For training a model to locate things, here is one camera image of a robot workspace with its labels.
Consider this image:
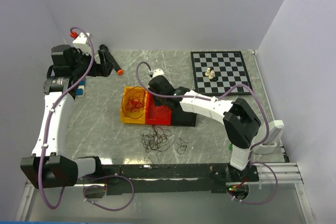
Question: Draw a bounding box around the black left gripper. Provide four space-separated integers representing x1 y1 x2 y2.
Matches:
70 47 114 79

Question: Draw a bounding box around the red cable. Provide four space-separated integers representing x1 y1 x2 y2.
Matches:
121 86 150 120

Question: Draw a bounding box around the dark brown cable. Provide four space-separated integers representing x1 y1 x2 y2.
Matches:
139 125 190 164

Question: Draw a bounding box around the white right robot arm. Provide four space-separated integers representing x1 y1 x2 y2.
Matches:
149 75 261 181

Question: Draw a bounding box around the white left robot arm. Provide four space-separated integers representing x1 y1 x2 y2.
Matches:
20 45 114 188

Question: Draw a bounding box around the black marker orange cap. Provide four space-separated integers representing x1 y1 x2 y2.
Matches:
99 44 124 76

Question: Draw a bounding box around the red plastic bin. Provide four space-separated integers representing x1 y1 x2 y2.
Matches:
145 92 171 126

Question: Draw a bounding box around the yellow plastic bin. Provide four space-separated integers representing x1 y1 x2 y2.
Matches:
120 87 147 125

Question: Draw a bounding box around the black plastic bin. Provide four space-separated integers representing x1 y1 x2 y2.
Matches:
170 98 196 127

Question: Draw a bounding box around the blue white block stack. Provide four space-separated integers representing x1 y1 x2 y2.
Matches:
76 78 86 98

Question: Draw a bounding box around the white chess piece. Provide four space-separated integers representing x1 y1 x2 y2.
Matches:
205 67 211 76
208 70 215 80

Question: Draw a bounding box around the black white chessboard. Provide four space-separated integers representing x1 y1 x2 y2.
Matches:
191 51 253 97

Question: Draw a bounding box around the white stand device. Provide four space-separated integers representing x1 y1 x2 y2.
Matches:
251 120 284 155

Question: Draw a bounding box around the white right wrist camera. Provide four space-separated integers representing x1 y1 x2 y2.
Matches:
149 68 164 78

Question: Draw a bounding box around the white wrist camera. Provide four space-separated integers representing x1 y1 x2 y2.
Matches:
69 31 91 54
149 68 164 78

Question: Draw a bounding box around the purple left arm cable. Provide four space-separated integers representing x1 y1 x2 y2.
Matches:
38 26 135 211

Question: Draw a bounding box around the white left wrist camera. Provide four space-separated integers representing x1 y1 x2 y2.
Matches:
69 31 91 54

